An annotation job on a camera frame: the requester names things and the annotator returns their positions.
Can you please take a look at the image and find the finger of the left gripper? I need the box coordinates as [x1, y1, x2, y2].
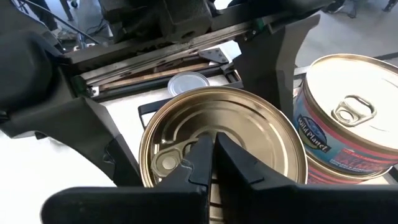
[236, 14, 321, 119]
[12, 96, 143, 187]

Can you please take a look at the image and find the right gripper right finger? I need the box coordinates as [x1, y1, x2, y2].
[216, 132, 398, 224]

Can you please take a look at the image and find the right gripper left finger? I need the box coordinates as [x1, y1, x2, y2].
[42, 135, 214, 224]

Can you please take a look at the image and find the Bumble Bee silver-lid can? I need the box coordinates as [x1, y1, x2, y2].
[167, 71, 211, 97]

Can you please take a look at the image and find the person's foot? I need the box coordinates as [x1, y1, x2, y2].
[322, 0, 346, 14]

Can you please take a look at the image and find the black metal table frame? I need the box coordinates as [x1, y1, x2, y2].
[91, 46, 245, 103]

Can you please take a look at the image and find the wooden shelf black metal frame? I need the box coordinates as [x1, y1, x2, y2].
[137, 70, 244, 130]

